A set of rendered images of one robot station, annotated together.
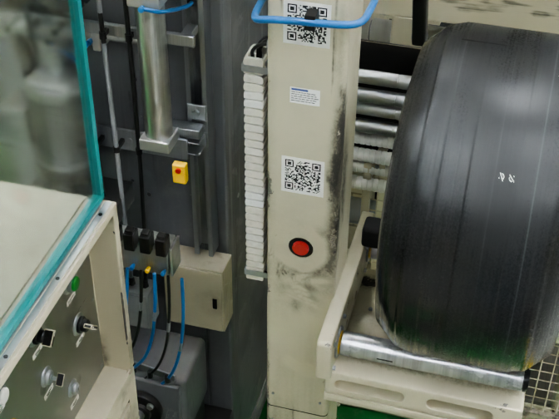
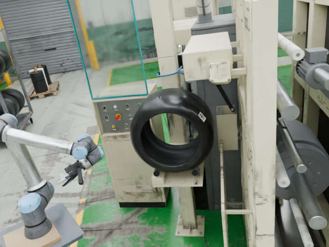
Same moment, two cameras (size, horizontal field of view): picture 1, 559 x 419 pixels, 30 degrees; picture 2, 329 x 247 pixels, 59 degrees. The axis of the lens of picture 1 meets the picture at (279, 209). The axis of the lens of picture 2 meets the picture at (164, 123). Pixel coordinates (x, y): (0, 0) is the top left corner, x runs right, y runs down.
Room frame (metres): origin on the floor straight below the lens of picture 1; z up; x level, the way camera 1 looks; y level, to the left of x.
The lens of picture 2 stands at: (1.32, -2.23, 2.06)
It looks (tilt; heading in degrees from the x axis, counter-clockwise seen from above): 23 degrees down; 88
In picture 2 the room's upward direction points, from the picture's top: 9 degrees counter-clockwise
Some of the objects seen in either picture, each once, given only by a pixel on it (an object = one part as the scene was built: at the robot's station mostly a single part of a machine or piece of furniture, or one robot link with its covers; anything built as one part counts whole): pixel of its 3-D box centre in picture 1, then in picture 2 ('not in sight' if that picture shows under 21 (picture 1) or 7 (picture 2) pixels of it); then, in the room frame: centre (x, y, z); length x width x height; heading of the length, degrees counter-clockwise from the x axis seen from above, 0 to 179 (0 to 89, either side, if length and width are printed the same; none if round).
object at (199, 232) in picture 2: not in sight; (190, 224); (1.50, -0.06, 0.02); 0.27 x 0.27 x 0.04; 75
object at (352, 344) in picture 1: (430, 360); (160, 161); (1.31, -0.28, 0.90); 0.35 x 0.05 x 0.05; 75
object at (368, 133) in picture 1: (371, 119); (226, 127); (1.87, -0.19, 1.05); 0.20 x 0.15 x 0.30; 75
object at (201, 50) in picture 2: not in sight; (208, 53); (1.70, -0.51, 1.71); 0.61 x 0.25 x 0.15; 75
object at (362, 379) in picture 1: (424, 384); (161, 168); (1.31, -0.27, 0.84); 0.36 x 0.09 x 0.06; 75
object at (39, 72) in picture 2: not in sight; (40, 80); (-1.67, 6.16, 0.38); 1.20 x 0.80 x 0.76; 99
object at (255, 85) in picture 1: (260, 170); not in sight; (1.49, 0.03, 1.19); 0.05 x 0.04 x 0.48; 165
